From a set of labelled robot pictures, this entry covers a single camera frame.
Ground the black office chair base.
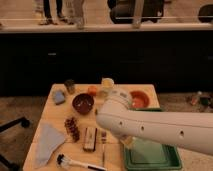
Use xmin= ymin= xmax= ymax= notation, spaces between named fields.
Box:
xmin=0 ymin=117 xmax=30 ymax=171

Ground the blue sponge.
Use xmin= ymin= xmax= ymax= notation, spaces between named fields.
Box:
xmin=52 ymin=90 xmax=65 ymax=105

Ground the orange bowl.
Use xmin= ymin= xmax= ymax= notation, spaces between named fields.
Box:
xmin=130 ymin=91 xmax=150 ymax=109

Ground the green plastic tray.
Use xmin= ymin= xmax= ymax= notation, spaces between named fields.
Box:
xmin=122 ymin=107 xmax=183 ymax=171

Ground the white dish brush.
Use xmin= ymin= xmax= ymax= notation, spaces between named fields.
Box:
xmin=57 ymin=154 xmax=107 ymax=171

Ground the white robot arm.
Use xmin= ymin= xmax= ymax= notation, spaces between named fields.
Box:
xmin=96 ymin=88 xmax=213 ymax=155

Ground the silver fork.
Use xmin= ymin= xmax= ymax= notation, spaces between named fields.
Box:
xmin=101 ymin=131 xmax=107 ymax=166

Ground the purple bowl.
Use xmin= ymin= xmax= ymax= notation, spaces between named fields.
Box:
xmin=72 ymin=93 xmax=94 ymax=115

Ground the small orange fruit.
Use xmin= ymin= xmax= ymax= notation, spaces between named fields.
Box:
xmin=87 ymin=86 xmax=97 ymax=96

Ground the brown chalkboard eraser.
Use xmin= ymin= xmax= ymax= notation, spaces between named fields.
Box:
xmin=83 ymin=127 xmax=97 ymax=152

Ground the brown grape bunch toy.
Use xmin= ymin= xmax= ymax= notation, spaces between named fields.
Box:
xmin=65 ymin=117 xmax=80 ymax=142

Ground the light blue towel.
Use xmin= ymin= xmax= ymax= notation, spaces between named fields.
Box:
xmin=34 ymin=123 xmax=66 ymax=169

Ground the dark metal can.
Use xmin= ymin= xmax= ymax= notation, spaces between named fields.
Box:
xmin=64 ymin=79 xmax=75 ymax=94

